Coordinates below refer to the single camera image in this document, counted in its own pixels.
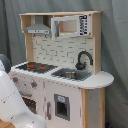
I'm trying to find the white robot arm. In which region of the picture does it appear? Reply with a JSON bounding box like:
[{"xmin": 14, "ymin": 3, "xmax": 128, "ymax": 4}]
[{"xmin": 0, "ymin": 54, "xmax": 47, "ymax": 128}]

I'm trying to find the wooden toy kitchen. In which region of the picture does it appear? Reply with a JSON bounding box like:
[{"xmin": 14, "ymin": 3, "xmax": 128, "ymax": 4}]
[{"xmin": 10, "ymin": 11, "xmax": 114, "ymax": 128}]

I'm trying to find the grey toy sink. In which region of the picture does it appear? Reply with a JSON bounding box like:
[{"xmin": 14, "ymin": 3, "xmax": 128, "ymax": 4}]
[{"xmin": 52, "ymin": 68, "xmax": 92, "ymax": 81}]

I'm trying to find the black toy faucet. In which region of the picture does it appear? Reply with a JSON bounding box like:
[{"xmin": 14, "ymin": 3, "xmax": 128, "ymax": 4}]
[{"xmin": 75, "ymin": 51, "xmax": 93, "ymax": 70}]

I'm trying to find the black toy stovetop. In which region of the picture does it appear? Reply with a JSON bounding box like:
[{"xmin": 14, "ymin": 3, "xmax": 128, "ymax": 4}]
[{"xmin": 18, "ymin": 62, "xmax": 55, "ymax": 74}]

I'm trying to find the red stove knob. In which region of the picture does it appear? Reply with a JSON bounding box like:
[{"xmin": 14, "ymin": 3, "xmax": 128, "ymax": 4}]
[{"xmin": 31, "ymin": 82, "xmax": 37, "ymax": 88}]

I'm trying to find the grey ice dispenser panel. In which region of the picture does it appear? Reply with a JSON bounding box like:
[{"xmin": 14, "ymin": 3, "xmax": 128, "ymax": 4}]
[{"xmin": 54, "ymin": 94, "xmax": 70, "ymax": 120}]

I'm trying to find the white microwave door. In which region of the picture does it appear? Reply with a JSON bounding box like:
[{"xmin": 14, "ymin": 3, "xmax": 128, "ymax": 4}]
[{"xmin": 51, "ymin": 14, "xmax": 91, "ymax": 39}]

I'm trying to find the grey range hood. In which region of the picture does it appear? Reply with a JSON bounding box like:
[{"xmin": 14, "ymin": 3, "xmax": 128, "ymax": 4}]
[{"xmin": 24, "ymin": 16, "xmax": 51, "ymax": 35}]

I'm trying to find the toy oven door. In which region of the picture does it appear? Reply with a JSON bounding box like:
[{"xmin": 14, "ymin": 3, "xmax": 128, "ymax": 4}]
[{"xmin": 20, "ymin": 91, "xmax": 37, "ymax": 114}]

